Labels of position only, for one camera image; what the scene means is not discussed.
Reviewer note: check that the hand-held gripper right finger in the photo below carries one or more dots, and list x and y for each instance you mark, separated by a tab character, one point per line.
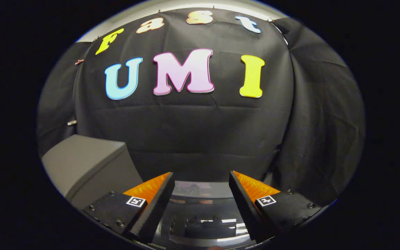
245	211

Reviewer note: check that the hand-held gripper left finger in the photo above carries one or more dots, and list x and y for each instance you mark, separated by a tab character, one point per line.
156	211

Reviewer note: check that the dark glass washing machine lid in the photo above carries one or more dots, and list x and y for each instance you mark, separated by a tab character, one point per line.
203	222

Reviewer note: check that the grey cabinet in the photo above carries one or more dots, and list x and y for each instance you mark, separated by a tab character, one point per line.
89	163

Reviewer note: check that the black backdrop cloth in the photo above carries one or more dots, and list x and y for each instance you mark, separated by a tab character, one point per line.
203	121

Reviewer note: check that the silver clip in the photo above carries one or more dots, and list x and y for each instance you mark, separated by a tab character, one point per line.
72	122

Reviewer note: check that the copper clip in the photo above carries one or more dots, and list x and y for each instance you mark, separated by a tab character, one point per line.
79	61

